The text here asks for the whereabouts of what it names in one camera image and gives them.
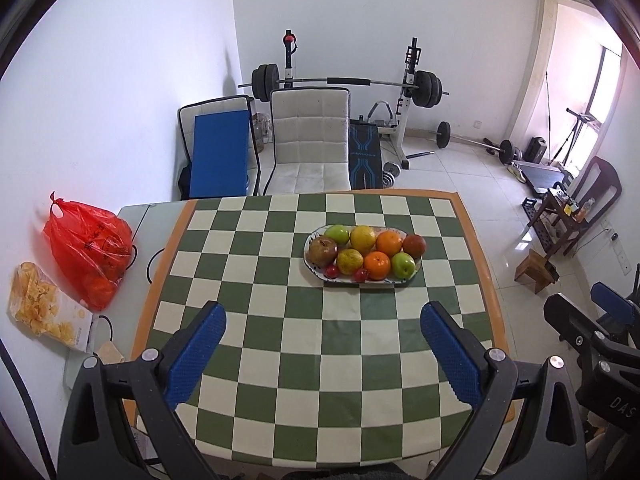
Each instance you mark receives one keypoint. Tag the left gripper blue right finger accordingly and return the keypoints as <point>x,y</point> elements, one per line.
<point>483,379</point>

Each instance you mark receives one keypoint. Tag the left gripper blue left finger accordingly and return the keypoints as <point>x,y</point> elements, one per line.
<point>163,378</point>

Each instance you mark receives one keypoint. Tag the green apple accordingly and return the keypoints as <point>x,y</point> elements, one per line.
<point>339,233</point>
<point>403,266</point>

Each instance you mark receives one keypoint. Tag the dark red round fruit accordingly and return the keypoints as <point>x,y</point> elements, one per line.
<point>414,245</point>

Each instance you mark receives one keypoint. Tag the orange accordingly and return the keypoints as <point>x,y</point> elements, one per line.
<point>390,242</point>
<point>377,264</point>

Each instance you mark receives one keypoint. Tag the yellow citrus fruit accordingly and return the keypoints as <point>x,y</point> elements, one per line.
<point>349,261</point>
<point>362,238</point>

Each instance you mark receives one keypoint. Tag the brownish red apple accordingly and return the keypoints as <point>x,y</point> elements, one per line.
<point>322,251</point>

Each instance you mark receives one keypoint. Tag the white folding side table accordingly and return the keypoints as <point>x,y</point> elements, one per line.
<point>126,302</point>

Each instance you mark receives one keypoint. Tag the small wooden stool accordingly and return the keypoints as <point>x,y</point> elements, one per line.
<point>539,269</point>

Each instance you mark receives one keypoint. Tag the red plastic bag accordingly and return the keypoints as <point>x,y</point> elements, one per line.
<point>92,248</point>

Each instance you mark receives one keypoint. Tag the green white checkered tablecloth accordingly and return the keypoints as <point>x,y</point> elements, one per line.
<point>311,373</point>

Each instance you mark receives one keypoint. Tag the floral oval ceramic plate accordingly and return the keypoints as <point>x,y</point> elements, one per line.
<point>347,279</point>

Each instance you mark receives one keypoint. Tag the dark wooden chair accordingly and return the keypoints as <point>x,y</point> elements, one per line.
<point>564,217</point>

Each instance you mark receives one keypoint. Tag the blue cushioned folding chair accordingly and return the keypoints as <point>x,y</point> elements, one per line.
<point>221,150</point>

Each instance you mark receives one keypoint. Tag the black speaker box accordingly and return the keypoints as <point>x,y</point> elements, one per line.
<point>535,150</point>

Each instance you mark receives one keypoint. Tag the barbell on floor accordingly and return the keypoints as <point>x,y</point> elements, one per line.
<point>504,150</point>

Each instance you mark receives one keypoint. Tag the black blue sit-up bench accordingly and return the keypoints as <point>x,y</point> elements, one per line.
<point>364,156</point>

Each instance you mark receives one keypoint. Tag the white weight bench rack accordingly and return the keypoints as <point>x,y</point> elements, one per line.
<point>395,128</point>

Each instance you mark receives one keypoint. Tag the black tripod stand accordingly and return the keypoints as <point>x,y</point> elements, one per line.
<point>562,155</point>

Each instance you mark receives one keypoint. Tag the white padded chair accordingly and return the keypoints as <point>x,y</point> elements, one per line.
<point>310,127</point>

